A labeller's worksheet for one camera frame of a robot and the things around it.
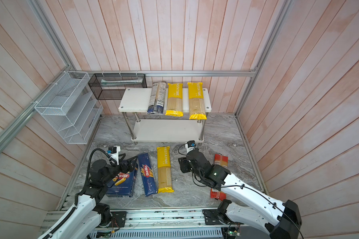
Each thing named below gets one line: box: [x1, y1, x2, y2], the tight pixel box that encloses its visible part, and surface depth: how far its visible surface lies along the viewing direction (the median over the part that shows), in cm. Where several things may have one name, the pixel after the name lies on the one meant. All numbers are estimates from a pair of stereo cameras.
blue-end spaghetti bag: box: [146, 80, 167, 115], surface depth 79 cm
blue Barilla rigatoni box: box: [106, 162, 139, 198], surface depth 80 cm
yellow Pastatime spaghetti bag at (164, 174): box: [156, 145, 175, 194], surface depth 90 cm
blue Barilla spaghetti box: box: [137, 152, 159, 197], surface depth 87 cm
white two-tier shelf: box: [182, 88, 189, 115], surface depth 82 cm
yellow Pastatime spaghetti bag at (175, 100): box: [165, 83, 184, 118], surface depth 78 cm
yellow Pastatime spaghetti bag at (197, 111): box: [187, 82, 207, 120], surface depth 77 cm
